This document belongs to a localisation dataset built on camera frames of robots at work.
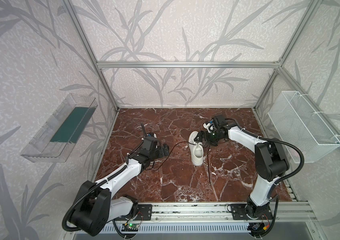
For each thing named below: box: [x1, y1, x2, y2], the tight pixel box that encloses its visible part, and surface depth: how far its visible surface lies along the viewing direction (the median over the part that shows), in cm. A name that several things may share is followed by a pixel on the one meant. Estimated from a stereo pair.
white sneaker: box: [188, 131, 204, 167], surface depth 92 cm
